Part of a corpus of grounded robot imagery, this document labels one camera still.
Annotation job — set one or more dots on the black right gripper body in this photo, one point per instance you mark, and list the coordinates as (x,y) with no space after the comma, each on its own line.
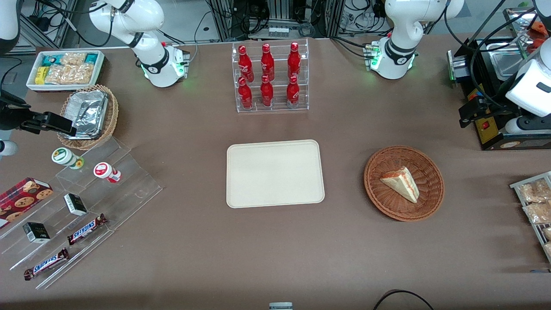
(9,117)

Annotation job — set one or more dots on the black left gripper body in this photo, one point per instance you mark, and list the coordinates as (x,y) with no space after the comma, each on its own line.
(495,110)

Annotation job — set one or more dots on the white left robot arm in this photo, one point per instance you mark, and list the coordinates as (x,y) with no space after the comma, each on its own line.
(396,56)

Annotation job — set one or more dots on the light wicker basket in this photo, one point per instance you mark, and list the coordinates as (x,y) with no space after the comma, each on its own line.
(111,116)

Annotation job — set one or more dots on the brown wicker basket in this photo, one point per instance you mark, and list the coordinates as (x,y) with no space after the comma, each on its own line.
(387,202)

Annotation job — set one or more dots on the beige plastic tray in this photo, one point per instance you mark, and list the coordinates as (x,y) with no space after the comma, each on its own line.
(275,174)

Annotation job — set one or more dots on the black appliance with yellow label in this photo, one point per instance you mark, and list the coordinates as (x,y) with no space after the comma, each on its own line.
(495,135)

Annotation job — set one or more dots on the stack of foil trays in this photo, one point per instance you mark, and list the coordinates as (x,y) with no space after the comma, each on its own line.
(88,114)

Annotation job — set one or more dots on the green lid yogurt cup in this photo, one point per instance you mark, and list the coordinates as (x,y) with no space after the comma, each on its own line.
(64,156)

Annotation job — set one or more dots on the yellow snack packet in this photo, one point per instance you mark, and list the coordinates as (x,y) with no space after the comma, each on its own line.
(40,75)

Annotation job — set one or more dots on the silver box with green light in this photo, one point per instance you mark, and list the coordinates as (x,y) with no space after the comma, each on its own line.
(456,66)

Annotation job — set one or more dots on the clear cracker bag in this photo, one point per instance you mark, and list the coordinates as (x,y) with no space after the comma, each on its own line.
(69,74)
(73,58)

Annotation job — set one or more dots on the shallow steel pan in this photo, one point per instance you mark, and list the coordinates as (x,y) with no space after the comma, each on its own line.
(506,60)

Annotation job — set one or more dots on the teal snack packet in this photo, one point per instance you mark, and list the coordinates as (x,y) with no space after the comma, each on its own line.
(91,58)
(49,60)

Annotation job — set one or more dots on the red lid yogurt cup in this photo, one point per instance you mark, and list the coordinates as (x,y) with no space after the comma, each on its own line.
(104,171)

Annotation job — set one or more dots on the white plastic snack bin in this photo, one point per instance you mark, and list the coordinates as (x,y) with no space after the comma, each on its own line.
(100,69)

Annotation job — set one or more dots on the red tartan cookie box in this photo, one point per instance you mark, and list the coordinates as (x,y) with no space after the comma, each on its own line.
(23,200)

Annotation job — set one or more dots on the small black box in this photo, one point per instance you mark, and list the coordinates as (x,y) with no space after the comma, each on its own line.
(75,204)
(36,232)

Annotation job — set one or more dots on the clear bag of crackers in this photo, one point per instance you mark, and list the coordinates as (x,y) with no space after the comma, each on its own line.
(547,234)
(536,191)
(538,213)

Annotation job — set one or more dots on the clear acrylic stepped shelf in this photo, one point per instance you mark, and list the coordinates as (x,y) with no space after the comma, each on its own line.
(125,189)

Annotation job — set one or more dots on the snickers chocolate bar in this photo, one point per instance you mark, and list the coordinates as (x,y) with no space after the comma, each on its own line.
(86,229)
(46,264)

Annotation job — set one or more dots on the red cola bottle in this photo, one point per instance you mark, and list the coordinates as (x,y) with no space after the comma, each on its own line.
(267,61)
(266,92)
(245,94)
(244,62)
(292,92)
(294,59)

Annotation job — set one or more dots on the clear acrylic bottle rack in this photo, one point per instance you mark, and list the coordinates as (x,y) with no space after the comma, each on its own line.
(271,105)

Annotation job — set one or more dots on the white power strip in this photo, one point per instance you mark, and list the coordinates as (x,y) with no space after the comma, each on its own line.
(278,32)

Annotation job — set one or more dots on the small grey device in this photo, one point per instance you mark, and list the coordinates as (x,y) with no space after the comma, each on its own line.
(280,306)

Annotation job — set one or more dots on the aluminium frame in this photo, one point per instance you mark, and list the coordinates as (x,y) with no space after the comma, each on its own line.
(47,23)

